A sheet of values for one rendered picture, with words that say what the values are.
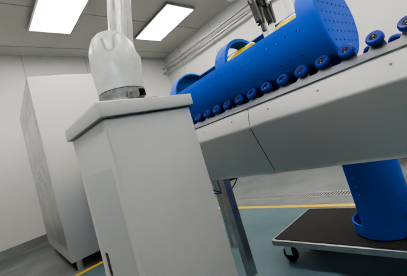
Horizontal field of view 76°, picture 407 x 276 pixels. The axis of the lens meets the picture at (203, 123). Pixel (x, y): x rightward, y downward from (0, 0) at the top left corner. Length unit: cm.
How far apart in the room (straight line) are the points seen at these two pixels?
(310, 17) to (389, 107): 34
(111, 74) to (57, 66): 524
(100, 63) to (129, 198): 44
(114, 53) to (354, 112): 74
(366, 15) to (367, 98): 373
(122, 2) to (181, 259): 100
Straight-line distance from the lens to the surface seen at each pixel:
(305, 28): 90
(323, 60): 90
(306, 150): 99
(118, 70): 88
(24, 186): 542
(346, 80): 86
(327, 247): 162
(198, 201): 83
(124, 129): 73
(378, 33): 86
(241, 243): 164
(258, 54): 99
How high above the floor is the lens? 82
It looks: 5 degrees up
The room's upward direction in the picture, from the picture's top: 17 degrees counter-clockwise
